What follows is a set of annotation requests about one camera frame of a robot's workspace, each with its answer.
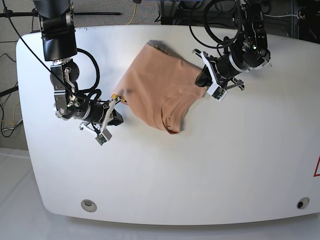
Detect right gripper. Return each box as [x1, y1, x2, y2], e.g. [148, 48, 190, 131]
[78, 96, 124, 135]

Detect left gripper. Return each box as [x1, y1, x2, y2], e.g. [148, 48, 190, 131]
[192, 48, 245, 91]

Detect peach T-shirt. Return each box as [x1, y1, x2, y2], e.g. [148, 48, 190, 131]
[112, 40, 207, 135]

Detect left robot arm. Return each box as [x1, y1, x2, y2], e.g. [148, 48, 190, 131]
[193, 0, 271, 92]

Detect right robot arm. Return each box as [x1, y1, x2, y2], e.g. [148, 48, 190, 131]
[33, 0, 124, 135]

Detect left table grommet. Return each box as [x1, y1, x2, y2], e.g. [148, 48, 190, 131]
[80, 199, 97, 213]

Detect table grommet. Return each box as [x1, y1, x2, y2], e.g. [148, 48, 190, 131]
[80, 199, 97, 213]
[296, 197, 310, 210]

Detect red warning sticker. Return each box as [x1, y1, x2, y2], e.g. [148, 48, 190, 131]
[313, 157, 320, 177]

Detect black tripod stand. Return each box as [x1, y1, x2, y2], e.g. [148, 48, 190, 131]
[0, 8, 39, 18]

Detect right table grommet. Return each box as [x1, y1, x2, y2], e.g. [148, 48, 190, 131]
[296, 197, 310, 210]

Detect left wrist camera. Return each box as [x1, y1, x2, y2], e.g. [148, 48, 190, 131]
[206, 83, 228, 102]

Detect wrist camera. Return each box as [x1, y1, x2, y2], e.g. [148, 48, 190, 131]
[206, 83, 228, 102]
[95, 129, 112, 146]

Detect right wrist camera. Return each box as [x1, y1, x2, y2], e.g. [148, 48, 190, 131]
[95, 129, 112, 146]

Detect yellow cable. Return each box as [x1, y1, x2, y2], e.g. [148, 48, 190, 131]
[126, 0, 139, 26]

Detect black floor cables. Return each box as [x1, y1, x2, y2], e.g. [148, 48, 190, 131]
[0, 52, 25, 138]

